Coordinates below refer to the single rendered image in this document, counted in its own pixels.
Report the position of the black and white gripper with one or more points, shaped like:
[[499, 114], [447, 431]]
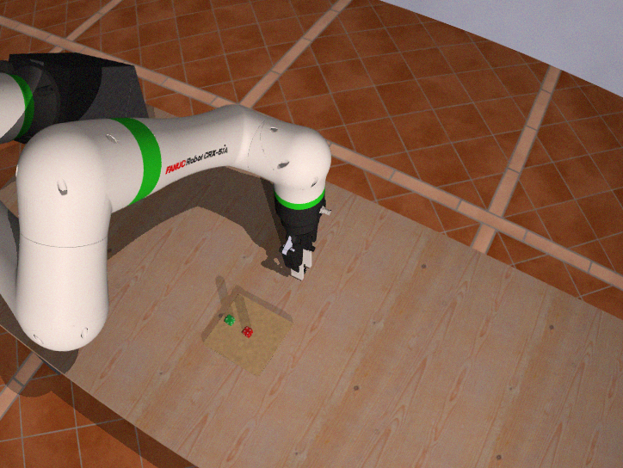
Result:
[[299, 247]]

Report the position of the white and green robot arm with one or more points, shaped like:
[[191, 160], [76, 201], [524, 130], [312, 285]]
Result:
[[72, 175]]

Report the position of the tan flat mat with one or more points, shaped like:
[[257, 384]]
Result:
[[254, 353]]

